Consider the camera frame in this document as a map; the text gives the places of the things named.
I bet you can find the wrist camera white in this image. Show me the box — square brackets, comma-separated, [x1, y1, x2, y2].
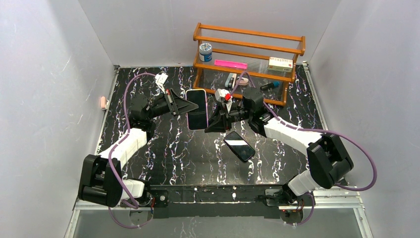
[214, 89, 233, 112]
[155, 73, 168, 94]

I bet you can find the aluminium frame rail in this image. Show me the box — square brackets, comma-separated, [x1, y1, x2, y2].
[73, 185, 366, 211]

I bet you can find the pink tape dispenser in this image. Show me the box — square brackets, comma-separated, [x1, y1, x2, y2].
[236, 77, 249, 86]

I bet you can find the pink wall hook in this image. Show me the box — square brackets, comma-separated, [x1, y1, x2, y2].
[100, 96, 109, 110]

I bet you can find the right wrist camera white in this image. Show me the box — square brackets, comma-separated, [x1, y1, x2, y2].
[214, 89, 233, 112]

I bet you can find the grey stapler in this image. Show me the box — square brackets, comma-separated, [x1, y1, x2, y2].
[224, 73, 237, 89]

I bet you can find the pink flat ruler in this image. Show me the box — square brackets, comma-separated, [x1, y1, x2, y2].
[214, 59, 248, 70]

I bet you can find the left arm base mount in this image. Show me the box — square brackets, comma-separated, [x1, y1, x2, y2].
[129, 188, 169, 226]

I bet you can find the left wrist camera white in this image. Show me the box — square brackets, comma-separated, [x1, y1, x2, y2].
[155, 73, 168, 94]

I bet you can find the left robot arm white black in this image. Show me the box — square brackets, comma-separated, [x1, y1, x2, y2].
[78, 89, 199, 208]

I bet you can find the white blue jar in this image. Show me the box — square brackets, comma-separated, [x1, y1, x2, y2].
[198, 43, 212, 62]

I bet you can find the orange wooden shelf rack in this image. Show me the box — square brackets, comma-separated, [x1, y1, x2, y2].
[193, 23, 306, 106]

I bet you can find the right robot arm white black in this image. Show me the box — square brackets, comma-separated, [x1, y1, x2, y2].
[205, 88, 354, 200]

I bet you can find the black blue marker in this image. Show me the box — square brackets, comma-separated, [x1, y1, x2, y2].
[260, 81, 280, 91]

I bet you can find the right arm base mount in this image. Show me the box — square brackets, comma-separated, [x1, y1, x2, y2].
[256, 188, 316, 227]

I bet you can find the white red medicine box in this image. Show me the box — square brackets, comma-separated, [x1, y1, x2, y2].
[267, 57, 294, 72]

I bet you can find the phone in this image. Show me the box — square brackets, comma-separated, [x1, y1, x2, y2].
[223, 131, 255, 162]
[185, 89, 208, 130]

